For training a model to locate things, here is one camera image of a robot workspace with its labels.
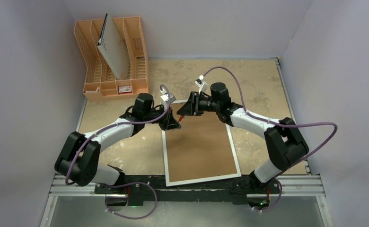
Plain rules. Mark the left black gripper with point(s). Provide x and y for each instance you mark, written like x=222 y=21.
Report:
x=170 y=122

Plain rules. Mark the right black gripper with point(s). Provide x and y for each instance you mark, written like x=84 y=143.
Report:
x=195 y=104

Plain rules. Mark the white picture frame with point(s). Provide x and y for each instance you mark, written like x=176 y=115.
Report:
x=202 y=150

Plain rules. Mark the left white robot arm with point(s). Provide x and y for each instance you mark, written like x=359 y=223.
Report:
x=78 y=160

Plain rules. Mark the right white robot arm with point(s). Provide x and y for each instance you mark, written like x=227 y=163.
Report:
x=285 y=143

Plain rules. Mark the small red white box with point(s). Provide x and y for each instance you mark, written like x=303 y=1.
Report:
x=124 y=89

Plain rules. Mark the orange plastic file organizer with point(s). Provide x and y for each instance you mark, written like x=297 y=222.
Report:
x=100 y=83

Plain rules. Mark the white board in organizer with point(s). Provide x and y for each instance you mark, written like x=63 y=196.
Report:
x=113 y=49

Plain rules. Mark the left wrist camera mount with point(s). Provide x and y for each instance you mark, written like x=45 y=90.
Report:
x=167 y=98

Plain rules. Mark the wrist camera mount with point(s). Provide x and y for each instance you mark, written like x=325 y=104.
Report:
x=167 y=98
x=201 y=83

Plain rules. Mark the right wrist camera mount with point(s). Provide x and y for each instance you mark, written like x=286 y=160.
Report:
x=201 y=83

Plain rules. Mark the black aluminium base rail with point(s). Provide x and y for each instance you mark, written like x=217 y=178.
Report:
x=139 y=189

